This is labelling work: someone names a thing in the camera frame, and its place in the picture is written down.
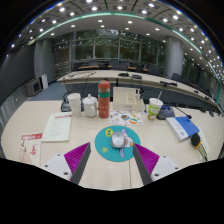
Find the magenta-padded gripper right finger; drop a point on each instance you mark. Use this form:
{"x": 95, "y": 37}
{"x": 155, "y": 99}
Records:
{"x": 164, "y": 165}

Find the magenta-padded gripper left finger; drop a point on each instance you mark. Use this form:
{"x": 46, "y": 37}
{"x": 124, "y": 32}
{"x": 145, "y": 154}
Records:
{"x": 55, "y": 165}

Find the silver grey computer mouse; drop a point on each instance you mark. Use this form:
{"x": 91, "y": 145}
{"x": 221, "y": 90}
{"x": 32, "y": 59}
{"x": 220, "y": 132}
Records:
{"x": 117, "y": 140}

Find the round teal printed mouse pad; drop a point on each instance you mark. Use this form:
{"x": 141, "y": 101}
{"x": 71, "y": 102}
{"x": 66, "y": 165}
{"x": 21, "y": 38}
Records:
{"x": 105, "y": 145}

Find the red and white magazine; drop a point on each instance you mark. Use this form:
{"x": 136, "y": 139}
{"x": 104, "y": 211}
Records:
{"x": 30, "y": 148}

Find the white printed leaflet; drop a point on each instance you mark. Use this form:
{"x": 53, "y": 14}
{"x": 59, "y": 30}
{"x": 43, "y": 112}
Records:
{"x": 57, "y": 126}

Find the blue and white book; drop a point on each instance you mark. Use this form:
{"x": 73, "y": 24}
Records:
{"x": 185, "y": 126}

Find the white paper booklet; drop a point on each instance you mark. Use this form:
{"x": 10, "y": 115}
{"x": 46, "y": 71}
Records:
{"x": 205, "y": 141}

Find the dark grey conference microphone unit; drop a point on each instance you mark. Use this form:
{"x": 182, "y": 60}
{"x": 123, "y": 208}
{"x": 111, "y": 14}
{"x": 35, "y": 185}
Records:
{"x": 165, "y": 112}
{"x": 65, "y": 106}

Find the green printed paper cup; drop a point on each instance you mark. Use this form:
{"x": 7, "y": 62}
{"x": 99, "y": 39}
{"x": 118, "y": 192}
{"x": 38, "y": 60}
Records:
{"x": 154, "y": 110}

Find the colourful sticker sheet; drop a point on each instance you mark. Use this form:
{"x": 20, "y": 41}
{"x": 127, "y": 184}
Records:
{"x": 126, "y": 117}

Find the tall white paper cup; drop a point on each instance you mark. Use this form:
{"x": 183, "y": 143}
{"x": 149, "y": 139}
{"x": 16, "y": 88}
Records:
{"x": 74, "y": 105}

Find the white lidded mug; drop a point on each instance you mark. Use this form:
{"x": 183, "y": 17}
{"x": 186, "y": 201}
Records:
{"x": 90, "y": 106}

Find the beige cardboard box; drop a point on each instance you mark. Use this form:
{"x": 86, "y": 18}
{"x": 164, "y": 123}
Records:
{"x": 126, "y": 98}

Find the red bottle with green band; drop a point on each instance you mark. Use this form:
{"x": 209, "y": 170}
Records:
{"x": 104, "y": 103}

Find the white upright panel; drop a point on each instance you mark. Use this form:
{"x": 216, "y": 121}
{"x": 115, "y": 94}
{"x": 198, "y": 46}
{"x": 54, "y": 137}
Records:
{"x": 44, "y": 81}

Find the long curved conference desk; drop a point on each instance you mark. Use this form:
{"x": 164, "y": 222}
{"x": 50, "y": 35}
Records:
{"x": 150, "y": 80}

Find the group of dark office chairs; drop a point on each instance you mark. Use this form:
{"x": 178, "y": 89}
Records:
{"x": 118, "y": 65}

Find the group of ceiling lights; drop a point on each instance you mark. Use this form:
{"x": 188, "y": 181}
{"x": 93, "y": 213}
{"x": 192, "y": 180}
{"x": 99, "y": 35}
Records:
{"x": 94, "y": 8}

